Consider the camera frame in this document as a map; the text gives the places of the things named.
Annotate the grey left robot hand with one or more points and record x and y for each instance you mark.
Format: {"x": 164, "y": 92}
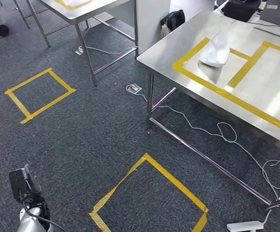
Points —
{"x": 33, "y": 184}

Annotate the white curved plastic part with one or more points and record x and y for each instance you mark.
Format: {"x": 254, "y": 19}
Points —
{"x": 214, "y": 51}

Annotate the stainless steel workbench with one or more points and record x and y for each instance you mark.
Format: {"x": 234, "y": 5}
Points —
{"x": 262, "y": 89}

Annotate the yellow tape square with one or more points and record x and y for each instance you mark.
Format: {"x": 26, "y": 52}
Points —
{"x": 178, "y": 187}
{"x": 41, "y": 105}

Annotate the silver floor outlet box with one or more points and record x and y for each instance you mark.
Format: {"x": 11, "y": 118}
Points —
{"x": 133, "y": 88}
{"x": 79, "y": 50}

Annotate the yellow tape rectangle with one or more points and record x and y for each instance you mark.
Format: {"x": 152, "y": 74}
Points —
{"x": 71, "y": 8}

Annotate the white side panel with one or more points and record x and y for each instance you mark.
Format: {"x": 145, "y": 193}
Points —
{"x": 152, "y": 22}

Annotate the beige plush charm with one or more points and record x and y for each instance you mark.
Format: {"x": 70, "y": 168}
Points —
{"x": 165, "y": 30}

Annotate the black backpack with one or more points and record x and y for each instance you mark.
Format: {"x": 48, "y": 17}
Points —
{"x": 176, "y": 19}

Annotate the white power strip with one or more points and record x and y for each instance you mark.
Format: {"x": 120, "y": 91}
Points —
{"x": 244, "y": 226}

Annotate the yellow tape grid outline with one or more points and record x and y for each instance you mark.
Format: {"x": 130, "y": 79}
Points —
{"x": 247, "y": 66}

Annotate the black equipment bag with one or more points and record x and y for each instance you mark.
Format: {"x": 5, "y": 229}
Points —
{"x": 241, "y": 11}

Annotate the grey open laptop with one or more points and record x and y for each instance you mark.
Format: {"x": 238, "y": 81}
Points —
{"x": 278, "y": 14}

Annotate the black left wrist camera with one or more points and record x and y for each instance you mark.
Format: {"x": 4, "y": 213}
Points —
{"x": 18, "y": 184}

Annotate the steel frame table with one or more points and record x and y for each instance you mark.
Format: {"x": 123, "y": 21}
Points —
{"x": 101, "y": 4}

